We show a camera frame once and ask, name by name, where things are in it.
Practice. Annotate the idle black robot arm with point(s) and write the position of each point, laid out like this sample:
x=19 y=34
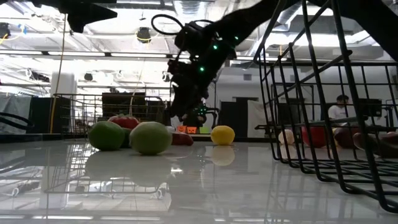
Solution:
x=209 y=109

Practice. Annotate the dark red chili pepper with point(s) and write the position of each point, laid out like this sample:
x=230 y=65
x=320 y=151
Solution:
x=183 y=139

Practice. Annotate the black ceiling device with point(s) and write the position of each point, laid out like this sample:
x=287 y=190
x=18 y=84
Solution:
x=144 y=35

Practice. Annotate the black shelf unit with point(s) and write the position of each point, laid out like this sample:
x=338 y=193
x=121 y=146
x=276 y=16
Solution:
x=124 y=102

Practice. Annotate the black workstation monitor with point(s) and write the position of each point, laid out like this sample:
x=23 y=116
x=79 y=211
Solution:
x=370 y=107

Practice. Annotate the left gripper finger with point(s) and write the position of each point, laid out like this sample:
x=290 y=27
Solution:
x=87 y=12

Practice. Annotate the yellow lemon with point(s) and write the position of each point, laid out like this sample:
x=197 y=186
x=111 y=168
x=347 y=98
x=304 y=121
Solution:
x=222 y=135

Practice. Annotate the dark purple plum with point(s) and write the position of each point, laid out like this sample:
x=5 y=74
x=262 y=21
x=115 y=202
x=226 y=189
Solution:
x=345 y=137

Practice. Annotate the green bin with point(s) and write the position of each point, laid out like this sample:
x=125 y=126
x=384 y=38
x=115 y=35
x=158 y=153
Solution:
x=204 y=130

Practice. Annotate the green lime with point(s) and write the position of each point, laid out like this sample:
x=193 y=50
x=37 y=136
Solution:
x=150 y=137
x=106 y=135

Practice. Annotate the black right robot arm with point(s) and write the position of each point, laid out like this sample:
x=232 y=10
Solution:
x=248 y=21

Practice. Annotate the orange bin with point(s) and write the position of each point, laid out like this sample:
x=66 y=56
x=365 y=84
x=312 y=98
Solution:
x=191 y=130
x=182 y=129

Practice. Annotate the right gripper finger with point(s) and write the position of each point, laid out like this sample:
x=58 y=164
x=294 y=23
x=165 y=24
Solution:
x=202 y=95
x=182 y=102

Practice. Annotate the tall black cabinet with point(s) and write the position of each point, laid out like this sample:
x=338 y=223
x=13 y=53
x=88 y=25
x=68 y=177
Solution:
x=236 y=118

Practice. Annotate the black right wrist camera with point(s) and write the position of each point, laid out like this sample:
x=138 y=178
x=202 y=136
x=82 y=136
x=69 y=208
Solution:
x=188 y=35

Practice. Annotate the grey tarp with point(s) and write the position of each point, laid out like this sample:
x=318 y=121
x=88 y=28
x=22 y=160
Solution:
x=15 y=104

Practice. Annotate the white garlic bulb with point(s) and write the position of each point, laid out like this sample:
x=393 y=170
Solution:
x=286 y=137

